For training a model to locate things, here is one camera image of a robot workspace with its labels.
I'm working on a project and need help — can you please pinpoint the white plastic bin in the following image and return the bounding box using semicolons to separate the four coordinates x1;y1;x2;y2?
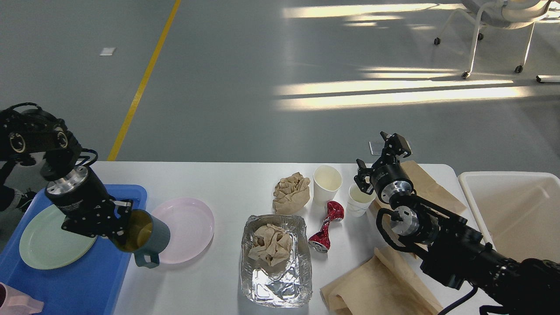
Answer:
458;171;560;263

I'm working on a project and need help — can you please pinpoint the crushed red can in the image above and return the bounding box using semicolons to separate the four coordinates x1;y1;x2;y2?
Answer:
308;200;345;254

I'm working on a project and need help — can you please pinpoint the tall white paper cup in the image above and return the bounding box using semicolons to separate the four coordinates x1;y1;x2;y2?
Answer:
313;165;343;205

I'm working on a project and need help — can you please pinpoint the brown paper bag rear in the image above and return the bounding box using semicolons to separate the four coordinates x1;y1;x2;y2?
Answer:
400;160;470;217

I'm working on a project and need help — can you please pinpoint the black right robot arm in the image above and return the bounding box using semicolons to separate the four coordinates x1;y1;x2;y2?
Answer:
354;132;560;315

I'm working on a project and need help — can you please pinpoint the dark teal mug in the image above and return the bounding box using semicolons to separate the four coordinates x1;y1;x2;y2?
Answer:
112;209;171;269

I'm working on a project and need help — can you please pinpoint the light green plate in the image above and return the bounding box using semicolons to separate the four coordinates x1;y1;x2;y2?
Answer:
19;205;96;270

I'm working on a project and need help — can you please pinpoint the crumpled brown paper in tray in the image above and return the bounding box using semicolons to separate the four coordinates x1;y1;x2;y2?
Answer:
248;224;293;266

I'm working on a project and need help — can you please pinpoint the brown paper bag front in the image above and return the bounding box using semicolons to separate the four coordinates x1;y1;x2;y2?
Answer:
320;248;443;315

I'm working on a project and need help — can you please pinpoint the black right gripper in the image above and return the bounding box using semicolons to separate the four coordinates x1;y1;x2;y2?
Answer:
354;131;414;202

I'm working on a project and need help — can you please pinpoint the white floor marker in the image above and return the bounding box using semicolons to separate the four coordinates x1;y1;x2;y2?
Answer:
99;47;116;56

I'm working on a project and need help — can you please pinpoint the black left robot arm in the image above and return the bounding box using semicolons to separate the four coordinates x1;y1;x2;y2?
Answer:
1;102;133;249

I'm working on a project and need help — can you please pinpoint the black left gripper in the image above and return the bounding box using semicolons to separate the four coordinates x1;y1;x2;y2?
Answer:
45;166;133;250

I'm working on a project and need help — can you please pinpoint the blue plastic tray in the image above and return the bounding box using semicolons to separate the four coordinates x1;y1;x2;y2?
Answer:
0;190;131;315

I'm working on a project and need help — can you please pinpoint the short white paper cup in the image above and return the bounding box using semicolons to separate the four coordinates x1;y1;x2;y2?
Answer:
346;183;376;217

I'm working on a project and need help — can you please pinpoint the brown paper bag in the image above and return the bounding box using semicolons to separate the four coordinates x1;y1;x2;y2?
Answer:
320;248;443;315
400;160;470;217

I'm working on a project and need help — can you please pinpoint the pink plastic plate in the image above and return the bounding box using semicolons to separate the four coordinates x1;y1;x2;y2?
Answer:
151;197;215;264

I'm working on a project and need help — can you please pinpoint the aluminium foil tray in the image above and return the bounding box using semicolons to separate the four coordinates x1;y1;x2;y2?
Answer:
240;214;313;308

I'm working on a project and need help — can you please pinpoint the white bar on floor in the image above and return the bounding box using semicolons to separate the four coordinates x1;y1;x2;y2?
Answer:
535;74;560;84

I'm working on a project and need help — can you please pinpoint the pink cloth corner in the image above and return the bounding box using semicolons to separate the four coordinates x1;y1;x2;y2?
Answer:
0;282;44;315

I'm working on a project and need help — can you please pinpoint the crumpled brown paper ball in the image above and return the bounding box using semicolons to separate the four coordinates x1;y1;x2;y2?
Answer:
273;172;311;215

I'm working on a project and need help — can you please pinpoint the floor socket plate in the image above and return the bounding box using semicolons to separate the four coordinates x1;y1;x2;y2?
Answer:
369;141;385;156

